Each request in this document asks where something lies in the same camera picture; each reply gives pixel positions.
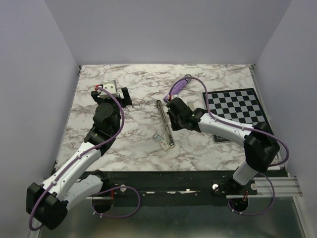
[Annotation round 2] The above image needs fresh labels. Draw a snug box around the stapler metal base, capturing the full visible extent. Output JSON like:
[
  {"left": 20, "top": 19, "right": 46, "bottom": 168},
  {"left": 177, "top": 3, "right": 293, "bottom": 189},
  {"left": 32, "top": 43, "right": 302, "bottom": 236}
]
[{"left": 156, "top": 100, "right": 175, "bottom": 148}]

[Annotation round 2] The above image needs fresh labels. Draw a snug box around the staple tray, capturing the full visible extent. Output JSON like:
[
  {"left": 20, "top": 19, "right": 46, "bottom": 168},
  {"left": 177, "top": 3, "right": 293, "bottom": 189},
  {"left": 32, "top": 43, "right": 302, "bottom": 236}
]
[{"left": 153, "top": 133, "right": 162, "bottom": 142}]

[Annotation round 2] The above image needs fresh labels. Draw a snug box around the white staple box sleeve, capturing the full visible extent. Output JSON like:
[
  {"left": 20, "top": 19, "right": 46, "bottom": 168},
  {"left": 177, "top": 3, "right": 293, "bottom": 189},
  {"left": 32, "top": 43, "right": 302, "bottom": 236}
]
[{"left": 159, "top": 139, "right": 170, "bottom": 151}]

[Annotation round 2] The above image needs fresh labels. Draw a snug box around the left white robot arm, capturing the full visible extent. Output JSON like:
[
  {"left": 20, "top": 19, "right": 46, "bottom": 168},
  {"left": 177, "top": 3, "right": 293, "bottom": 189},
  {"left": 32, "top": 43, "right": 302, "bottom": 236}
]
[{"left": 26, "top": 85, "right": 132, "bottom": 231}]

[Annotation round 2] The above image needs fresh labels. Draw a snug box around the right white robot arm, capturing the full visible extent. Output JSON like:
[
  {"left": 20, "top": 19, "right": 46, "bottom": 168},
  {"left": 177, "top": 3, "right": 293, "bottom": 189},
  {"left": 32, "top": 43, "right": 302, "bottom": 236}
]
[{"left": 166, "top": 97, "right": 280, "bottom": 194}]

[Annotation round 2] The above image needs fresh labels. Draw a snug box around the purple glitter microphone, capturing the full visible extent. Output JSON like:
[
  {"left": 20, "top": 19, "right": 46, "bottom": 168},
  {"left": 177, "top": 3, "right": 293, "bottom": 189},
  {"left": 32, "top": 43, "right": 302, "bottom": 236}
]
[{"left": 163, "top": 74, "right": 192, "bottom": 103}]

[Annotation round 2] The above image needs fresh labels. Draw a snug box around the black white checkerboard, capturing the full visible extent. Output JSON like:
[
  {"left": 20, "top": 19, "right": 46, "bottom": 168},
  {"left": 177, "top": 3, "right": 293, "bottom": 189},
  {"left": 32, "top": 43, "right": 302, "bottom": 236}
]
[{"left": 202, "top": 88, "right": 274, "bottom": 142}]

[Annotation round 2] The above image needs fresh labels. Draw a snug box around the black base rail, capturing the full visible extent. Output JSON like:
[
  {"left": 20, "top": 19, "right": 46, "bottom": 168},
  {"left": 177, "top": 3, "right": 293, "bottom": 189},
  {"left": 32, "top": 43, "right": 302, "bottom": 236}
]
[{"left": 91, "top": 171, "right": 259, "bottom": 210}]

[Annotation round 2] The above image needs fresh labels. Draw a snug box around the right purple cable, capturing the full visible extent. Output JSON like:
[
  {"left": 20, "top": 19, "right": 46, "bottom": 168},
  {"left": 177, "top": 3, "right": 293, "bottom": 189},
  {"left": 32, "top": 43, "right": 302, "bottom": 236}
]
[{"left": 167, "top": 77, "right": 290, "bottom": 216}]

